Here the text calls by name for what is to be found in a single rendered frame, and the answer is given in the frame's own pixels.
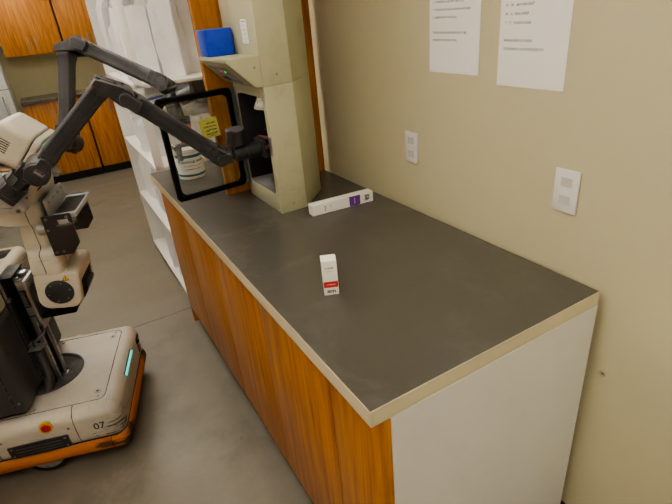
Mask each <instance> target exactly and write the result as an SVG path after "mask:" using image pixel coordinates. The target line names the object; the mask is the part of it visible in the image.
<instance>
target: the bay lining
mask: <svg viewBox="0 0 672 504"><path fill-rule="evenodd" d="M237 97H238V103H239V109H240V115H241V120H242V126H243V127H244V133H245V140H246V143H250V142H254V140H253V138H254V137H256V135H263V136H268V134H267V131H265V128H264V127H265V126H266V121H265V114H264V110H256V109H254V105H255V102H256V98H257V97H256V96H252V95H248V94H244V93H237ZM248 161H249V167H250V172H251V177H252V178H254V177H258V176H262V175H266V174H270V173H273V167H272V160H271V157H270V158H264V157H262V156H256V157H252V158H248Z"/></svg>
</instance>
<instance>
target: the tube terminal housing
mask: <svg viewBox="0 0 672 504"><path fill-rule="evenodd" d="M218 3H219V9H220V14H221V20H222V26H223V28H224V27H230V28H231V32H232V38H233V44H234V50H235V54H242V55H254V56H258V57H259V62H260V69H261V75H262V82H263V86H262V87H260V88H255V87H251V86H246V85H242V84H237V83H233V87H235V90H236V95H237V93H244V94H248V95H252V96H256V97H260V98H261V99H262V102H263V107H264V114H265V121H266V127H267V134H268V137H270V138H271V144H272V151H273V157H272V156H271V160H272V167H273V174H274V180H275V187H276V194H275V193H273V192H272V191H270V190H268V189H267V188H265V187H264V186H262V185H260V184H259V183H257V182H256V181H254V180H253V179H252V177H251V182H252V183H251V182H250V186H251V192H252V193H253V194H254V195H256V196H257V197H258V198H260V199H261V200H263V201H264V202H266V203H267V204H269V205H270V206H272V207H273V208H274V209H276V210H277V211H279V212H280V213H282V214H284V213H287V212H291V211H294V210H297V209H301V208H304V207H307V206H308V203H311V201H312V200H313V199H314V198H315V196H316V195H317V194H318V192H319V191H320V190H321V184H320V174H319V165H318V155H317V146H316V136H315V127H314V118H313V108H312V99H311V89H310V80H309V71H308V62H307V52H306V43H305V33H304V24H303V14H302V5H301V0H218ZM240 18H245V19H246V25H247V32H248V38H249V44H243V41H242V35H241V29H240V22H239V19H240Z"/></svg>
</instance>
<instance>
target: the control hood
mask: <svg viewBox="0 0 672 504"><path fill-rule="evenodd" d="M198 59H199V60H200V61H201V62H202V63H203V64H205V65H206V66H207V67H208V68H210V67H209V66H213V67H219V68H225V69H226V70H227V71H228V72H230V73H231V74H232V75H233V76H235V77H236V78H237V79H238V80H240V81H241V82H242V83H243V84H242V85H246V86H251V87H255V88H260V87H262V86H263V82H262V75H261V69H260V62H259V57H258V56H254V55H242V54H233V55H225V56H218V57H210V58H209V57H202V56H201V57H199V58H198ZM210 69H211V68H210ZM211 70H212V69H211ZM212 71H214V70H212ZM214 72H215V71H214ZM215 73H216V72H215ZM216 74H217V75H219V74H218V73H216ZM219 76H220V75H219ZM220 77H221V76H220ZM221 78H222V79H224V78H223V77H221ZM224 80H225V79H224ZM225 81H227V80H225Z"/></svg>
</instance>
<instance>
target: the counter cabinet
mask: <svg viewBox="0 0 672 504"><path fill-rule="evenodd" d="M160 192H161V191H160ZM161 196H162V200H163V203H164V207H165V211H166V215H167V218H168V222H169V226H170V230H171V234H172V237H173V241H174V245H175V249H176V252H177V256H178V260H179V264H180V268H181V271H182V275H183V279H184V283H185V286H186V290H187V294H188V298H189V301H190V305H191V309H192V313H193V317H194V320H195V321H196V320H200V322H201V323H202V325H203V326H204V328H205V330H206V331H207V333H208V334H209V336H210V338H211V339H212V341H213V342H214V344H215V346H216V347H217V349H218V351H219V352H220V354H221V355H222V357H223V359H224V360H225V362H226V363H227V365H228V367H229V368H230V370H231V371H232V373H233V375H234V376H235V378H236V380H237V381H238V383H239V384H240V386H241V388H242V389H243V391H244V392H245V394H246V396H247V397H248V399H249V400H250V402H251V404H252V405H253V407H254V409H255V410H256V412H257V413H258V415H259V417H260V418H261V420H262V421H263V423H264V425H265V426H266V428H267V429H268V431H269V433H270V434H271V436H272V438H273V439H274V441H275V442H276V444H277V446H278V447H279V449H280V450H281V452H282V454H283V455H284V457H285V458H286V460H287V462H288V463H289V465H290V467H291V468H292V470H293V471H294V473H295V475H296V476H297V478H298V479H299V481H300V483H301V484H302V486H303V487H304V489H305V491H306V492H307V494H308V496H309V497H310V499H311V500H312V502H313V504H561V498H562V493H563V488H564V482H565V477H566V472H567V467H568V461H569V456H570V451H571V445H572V440H573V435H574V429H575V424H576V419H577V413H578V408H579V403H580V397H581V392H582V387H583V381H584V376H585V371H586V365H587V360H588V355H589V350H590V344H591V339H592V334H593V328H594V323H595V318H596V312H597V307H598V305H596V306H594V307H593V308H591V309H589V310H587V311H585V312H583V313H582V314H580V315H578V316H576V317H574V318H572V319H571V320H569V321H567V322H565V323H563V324H561V325H560V326H558V327H556V328H554V329H552V330H550V331H549V332H547V333H545V334H543V335H541V336H539V337H538V338H536V339H534V340H532V341H530V342H528V343H527V344H525V345H523V346H521V347H519V348H517V349H516V350H514V351H512V352H510V353H508V354H506V355H505V356H503V357H501V358H499V359H497V360H495V361H494V362H492V363H490V364H488V365H486V366H484V367H483V368H481V369H479V370H477V371H475V372H473V373H472V374H470V375H468V376H466V377H464V378H462V379H461V380H459V381H457V382H455V383H453V384H451V385H449V386H448V387H446V388H444V389H442V390H440V391H438V392H437V393H435V394H433V395H431V396H429V397H427V398H426V399H424V400H422V401H420V402H418V403H416V404H415V405H413V406H411V407H409V408H407V409H405V410H404V411H402V412H400V413H398V414H396V415H394V416H393V417H391V418H389V419H387V420H385V421H383V422H382V423H380V424H378V425H376V426H374V427H372V428H370V426H369V425H368V424H367V423H366V422H365V421H364V420H363V419H362V417H361V416H360V415H359V414H358V413H357V412H356V411H355V410H354V408H353V407H352V406H351V405H350V404H349V403H348V402H347V401H346V399H345V398H344V397H343V396H342V395H341V394H340V393H339V392H338V390H337V389H336V388H335V387H334V386H333V385H332V384H331V382H330V381H329V380H328V379H327V378H326V377H325V376H324V375H323V373H322V372H321V371H320V370H319V369H318V368H317V367H316V366H315V364H314V363H313V362H312V361H311V360H310V359H309V358H308V357H307V355H306V354H305V353H304V352H303V351H302V350H301V349H300V348H299V346H298V345H297V344H296V343H295V342H294V341H293V340H292V339H291V337H290V336H289V335H288V334H287V333H286V332H285V331H284V330H283V328H282V327H281V326H280V325H279V324H278V323H277V322H276V321H275V319H274V318H273V317H272V316H271V315H270V314H269V313H268V311H267V310H266V309H265V308H264V307H263V306H262V305H261V304H260V302H259V301H258V300H257V299H256V298H255V297H254V296H253V295H252V293H251V292H250V291H249V290H248V289H247V288H246V287H245V286H244V284H243V283H242V282H241V281H240V280H239V279H238V278H237V277H236V275H235V274H234V273H233V272H232V271H231V270H230V269H229V268H228V266H227V265H226V264H225V263H224V262H223V261H222V260H221V259H220V257H219V256H218V255H217V254H216V253H215V252H214V251H213V249H212V248H211V247H210V246H209V245H208V244H207V243H206V242H205V240H204V239H203V238H202V237H201V236H200V235H199V234H198V233H197V231H196V230H195V229H194V228H193V227H192V226H191V225H190V224H189V222H188V221H187V220H186V219H185V218H184V217H183V216H182V215H181V213H180V212H179V211H178V210H177V209H176V208H175V207H174V205H173V204H172V203H171V202H170V201H169V200H168V199H167V198H166V196H165V195H164V194H163V193H162V192H161Z"/></svg>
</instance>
